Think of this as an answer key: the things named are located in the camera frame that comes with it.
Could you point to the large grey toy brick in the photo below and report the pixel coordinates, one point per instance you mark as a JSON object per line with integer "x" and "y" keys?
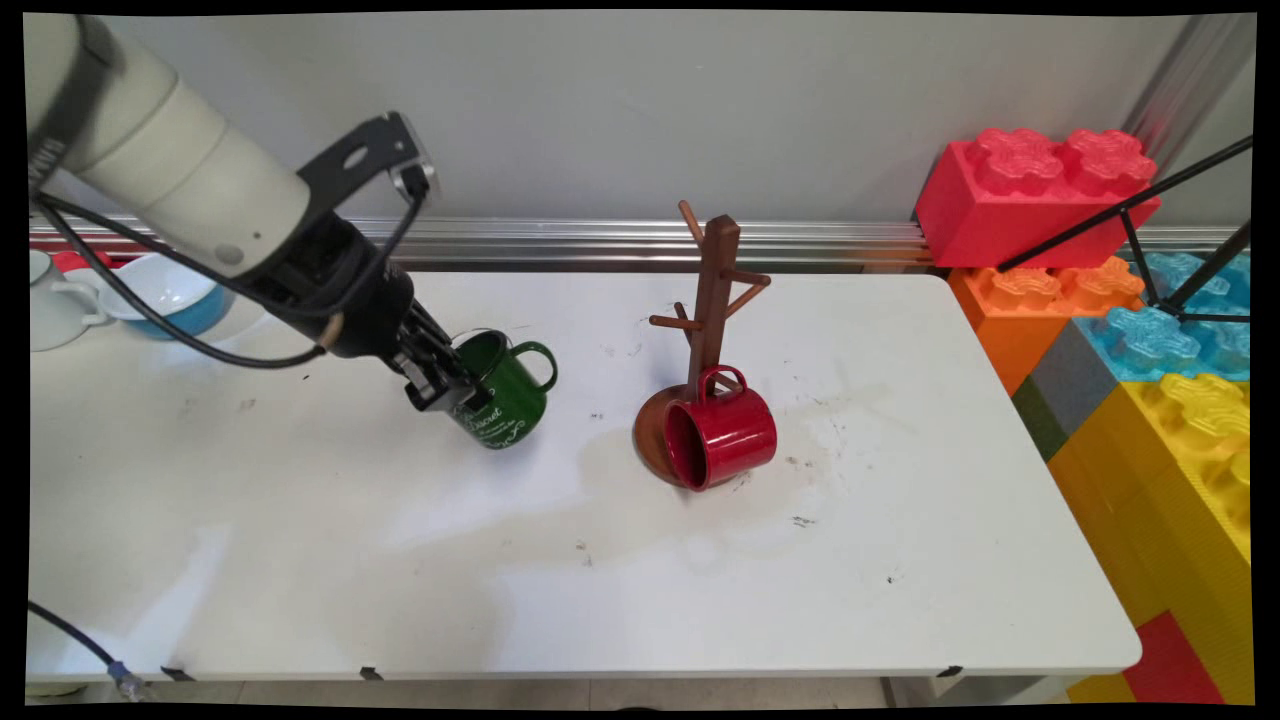
{"x": 1070, "y": 385}

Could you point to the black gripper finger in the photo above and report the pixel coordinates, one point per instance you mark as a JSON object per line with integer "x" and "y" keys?
{"x": 440, "y": 388}
{"x": 432, "y": 335}

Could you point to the white enamel mug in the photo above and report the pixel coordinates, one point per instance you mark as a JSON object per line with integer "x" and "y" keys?
{"x": 60, "y": 305}

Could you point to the aluminium rail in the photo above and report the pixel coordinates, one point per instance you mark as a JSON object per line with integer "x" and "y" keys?
{"x": 600, "y": 240}

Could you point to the small red toy brick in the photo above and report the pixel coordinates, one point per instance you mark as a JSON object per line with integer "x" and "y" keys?
{"x": 1170, "y": 660}

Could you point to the large light blue toy brick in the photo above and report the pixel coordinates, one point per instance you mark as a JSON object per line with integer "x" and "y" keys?
{"x": 1150, "y": 340}

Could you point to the large yellow toy brick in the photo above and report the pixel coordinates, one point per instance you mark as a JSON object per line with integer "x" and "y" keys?
{"x": 1160, "y": 500}

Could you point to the large dark green toy brick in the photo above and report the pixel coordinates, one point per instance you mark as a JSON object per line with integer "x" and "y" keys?
{"x": 1038, "y": 420}

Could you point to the green mug with white print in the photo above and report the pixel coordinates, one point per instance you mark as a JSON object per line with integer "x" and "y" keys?
{"x": 515, "y": 400}

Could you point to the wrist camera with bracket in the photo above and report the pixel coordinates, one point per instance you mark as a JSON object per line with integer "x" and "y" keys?
{"x": 365, "y": 160}

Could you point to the brown wooden mug tree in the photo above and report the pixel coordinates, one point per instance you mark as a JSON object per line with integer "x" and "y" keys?
{"x": 718, "y": 280}

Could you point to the black tripod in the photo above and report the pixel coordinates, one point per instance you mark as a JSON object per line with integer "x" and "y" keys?
{"x": 1135, "y": 210}

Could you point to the blue and white bowl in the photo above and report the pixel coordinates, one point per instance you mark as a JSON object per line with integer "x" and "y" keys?
{"x": 185, "y": 300}

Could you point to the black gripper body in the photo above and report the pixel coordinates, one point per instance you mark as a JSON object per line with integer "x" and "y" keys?
{"x": 340, "y": 290}

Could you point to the large orange toy brick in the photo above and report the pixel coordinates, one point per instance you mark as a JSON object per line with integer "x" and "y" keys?
{"x": 1010, "y": 320}

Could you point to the large red toy brick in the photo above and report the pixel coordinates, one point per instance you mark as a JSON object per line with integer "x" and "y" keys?
{"x": 1000, "y": 210}

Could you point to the red mug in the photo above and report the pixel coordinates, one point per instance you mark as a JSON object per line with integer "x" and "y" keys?
{"x": 730, "y": 435}

